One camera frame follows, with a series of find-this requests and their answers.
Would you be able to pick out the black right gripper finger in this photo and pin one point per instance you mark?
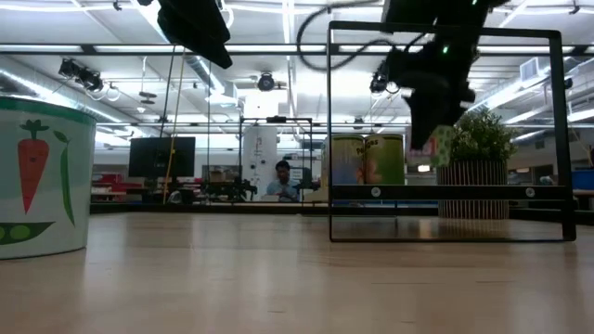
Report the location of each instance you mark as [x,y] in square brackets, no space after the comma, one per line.
[429,120]

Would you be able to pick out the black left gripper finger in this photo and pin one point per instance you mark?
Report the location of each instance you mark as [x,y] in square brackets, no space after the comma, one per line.
[199,28]

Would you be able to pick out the pink strawberries label can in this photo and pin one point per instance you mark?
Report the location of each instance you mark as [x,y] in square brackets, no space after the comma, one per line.
[438,148]

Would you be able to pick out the green oranges label can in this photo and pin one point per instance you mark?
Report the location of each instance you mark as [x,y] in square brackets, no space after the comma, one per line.
[387,162]

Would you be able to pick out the peaches label can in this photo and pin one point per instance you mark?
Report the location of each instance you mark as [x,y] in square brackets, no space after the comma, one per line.
[343,162]

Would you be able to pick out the white vegetable print can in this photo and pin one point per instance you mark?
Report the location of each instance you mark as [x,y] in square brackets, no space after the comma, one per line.
[46,185]

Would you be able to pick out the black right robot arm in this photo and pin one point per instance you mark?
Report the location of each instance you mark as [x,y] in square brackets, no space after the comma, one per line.
[431,11]

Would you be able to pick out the black background robot arm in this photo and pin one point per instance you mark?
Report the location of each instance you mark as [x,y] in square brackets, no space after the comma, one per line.
[308,178]
[229,189]

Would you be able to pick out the potted plant slatted pot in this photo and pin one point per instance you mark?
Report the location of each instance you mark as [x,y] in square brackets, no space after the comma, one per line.
[487,134]

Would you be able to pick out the black ceiling disc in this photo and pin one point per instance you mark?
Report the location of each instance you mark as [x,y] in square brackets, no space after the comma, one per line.
[147,95]

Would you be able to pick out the white ceiling vent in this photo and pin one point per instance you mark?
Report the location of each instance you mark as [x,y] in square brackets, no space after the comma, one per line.
[529,68]

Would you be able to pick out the black ceiling spotlight cluster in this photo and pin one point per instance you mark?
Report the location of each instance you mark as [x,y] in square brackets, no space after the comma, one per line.
[86,78]

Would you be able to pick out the black monitor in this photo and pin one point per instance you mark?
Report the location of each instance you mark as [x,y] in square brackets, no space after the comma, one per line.
[153,155]

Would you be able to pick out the person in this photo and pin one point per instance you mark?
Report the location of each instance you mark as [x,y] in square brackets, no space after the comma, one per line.
[282,188]

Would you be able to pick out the blue storage bin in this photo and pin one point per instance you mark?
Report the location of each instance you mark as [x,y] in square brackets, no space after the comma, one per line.
[584,179]

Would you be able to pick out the red storage bins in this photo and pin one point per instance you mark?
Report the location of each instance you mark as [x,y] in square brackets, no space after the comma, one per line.
[111,183]

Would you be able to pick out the black camera on mount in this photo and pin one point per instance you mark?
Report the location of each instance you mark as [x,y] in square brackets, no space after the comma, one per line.
[378,83]

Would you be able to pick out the round black ceiling camera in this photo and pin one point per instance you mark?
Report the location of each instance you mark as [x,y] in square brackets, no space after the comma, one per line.
[265,82]

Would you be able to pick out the black metal shelf frame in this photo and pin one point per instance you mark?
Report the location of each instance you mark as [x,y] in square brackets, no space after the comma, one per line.
[487,192]

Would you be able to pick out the black overhead frame bar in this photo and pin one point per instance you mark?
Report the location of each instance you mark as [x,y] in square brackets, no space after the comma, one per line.
[88,48]

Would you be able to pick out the black background frame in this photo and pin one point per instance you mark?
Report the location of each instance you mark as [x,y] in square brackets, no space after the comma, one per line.
[276,119]

